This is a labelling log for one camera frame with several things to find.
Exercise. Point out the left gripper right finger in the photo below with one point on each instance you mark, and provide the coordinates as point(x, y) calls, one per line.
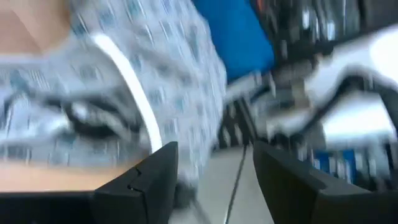
point(289, 196)

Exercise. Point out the black aluminium table frame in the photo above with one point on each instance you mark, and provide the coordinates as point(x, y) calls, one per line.
point(233, 124)

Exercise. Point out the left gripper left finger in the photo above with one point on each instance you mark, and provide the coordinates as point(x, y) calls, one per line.
point(149, 196)

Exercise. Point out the grey patterned hospital gown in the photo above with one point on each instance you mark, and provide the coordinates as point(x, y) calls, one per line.
point(174, 62)

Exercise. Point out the blue fabric pouch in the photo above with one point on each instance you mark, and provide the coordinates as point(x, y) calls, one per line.
point(239, 37)

